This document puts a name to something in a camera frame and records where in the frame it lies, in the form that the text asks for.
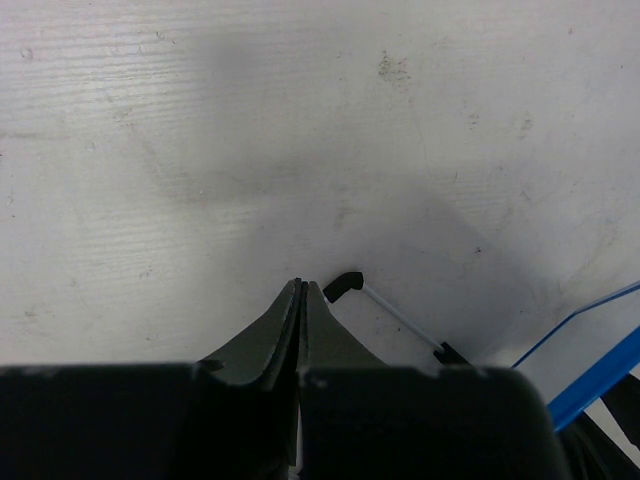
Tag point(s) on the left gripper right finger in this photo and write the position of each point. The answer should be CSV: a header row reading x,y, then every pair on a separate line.
x,y
363,419

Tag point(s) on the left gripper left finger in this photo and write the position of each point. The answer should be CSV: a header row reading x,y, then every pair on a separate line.
x,y
230,415

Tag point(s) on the blue framed whiteboard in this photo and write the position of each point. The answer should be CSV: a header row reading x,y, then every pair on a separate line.
x,y
589,355

